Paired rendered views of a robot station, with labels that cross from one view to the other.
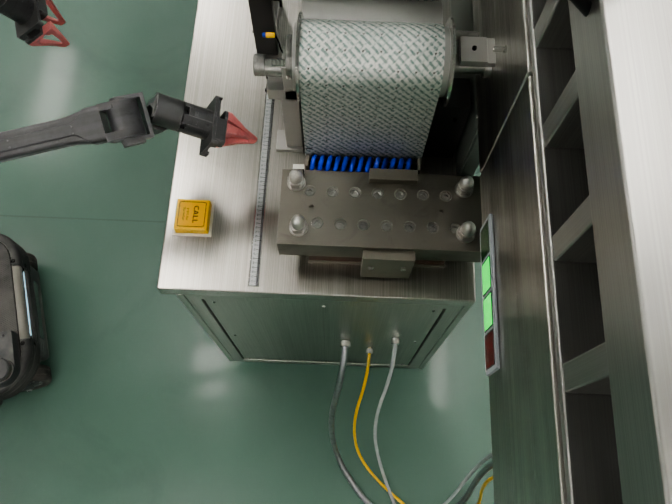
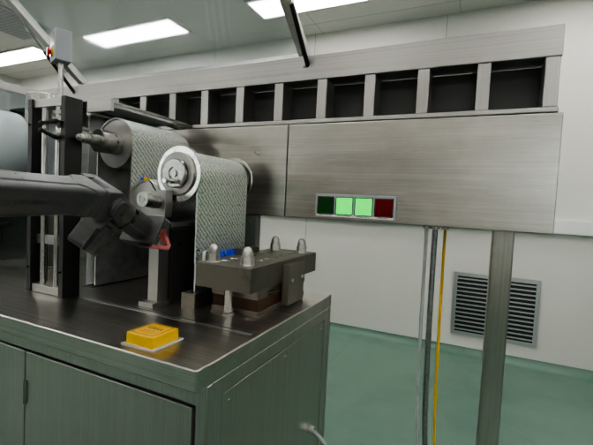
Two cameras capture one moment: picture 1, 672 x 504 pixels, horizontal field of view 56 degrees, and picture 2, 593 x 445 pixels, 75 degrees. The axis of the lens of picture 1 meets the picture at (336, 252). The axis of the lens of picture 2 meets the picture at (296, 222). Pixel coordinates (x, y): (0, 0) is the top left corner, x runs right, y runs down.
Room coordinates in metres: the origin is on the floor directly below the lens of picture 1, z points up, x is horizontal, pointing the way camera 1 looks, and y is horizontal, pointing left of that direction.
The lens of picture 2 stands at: (-0.02, 0.88, 1.19)
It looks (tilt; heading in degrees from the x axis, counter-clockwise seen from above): 3 degrees down; 294
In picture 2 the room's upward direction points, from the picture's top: 3 degrees clockwise
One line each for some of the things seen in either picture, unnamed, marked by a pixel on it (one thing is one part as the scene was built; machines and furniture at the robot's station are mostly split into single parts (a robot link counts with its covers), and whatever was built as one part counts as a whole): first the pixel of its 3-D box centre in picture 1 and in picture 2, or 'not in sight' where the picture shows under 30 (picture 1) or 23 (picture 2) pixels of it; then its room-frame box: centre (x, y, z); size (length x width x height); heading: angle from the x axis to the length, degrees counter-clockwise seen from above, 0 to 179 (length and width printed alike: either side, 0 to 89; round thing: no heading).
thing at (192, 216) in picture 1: (193, 216); (153, 335); (0.53, 0.31, 0.91); 0.07 x 0.07 x 0.02; 89
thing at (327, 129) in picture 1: (365, 134); (222, 226); (0.63, -0.05, 1.11); 0.23 x 0.01 x 0.18; 89
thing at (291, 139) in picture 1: (284, 104); (154, 247); (0.73, 0.11, 1.05); 0.06 x 0.05 x 0.31; 89
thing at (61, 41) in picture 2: not in sight; (58, 47); (1.24, 0.03, 1.66); 0.07 x 0.07 x 0.10; 68
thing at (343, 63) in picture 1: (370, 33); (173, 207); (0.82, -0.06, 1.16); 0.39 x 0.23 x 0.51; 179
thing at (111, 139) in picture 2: not in sight; (106, 142); (0.94, 0.09, 1.34); 0.06 x 0.06 x 0.06; 89
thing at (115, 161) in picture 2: not in sight; (147, 149); (0.94, -0.07, 1.34); 0.25 x 0.14 x 0.14; 89
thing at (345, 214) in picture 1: (381, 215); (263, 266); (0.51, -0.09, 1.00); 0.40 x 0.16 x 0.06; 89
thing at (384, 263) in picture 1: (386, 265); (294, 282); (0.41, -0.10, 0.97); 0.10 x 0.03 x 0.11; 89
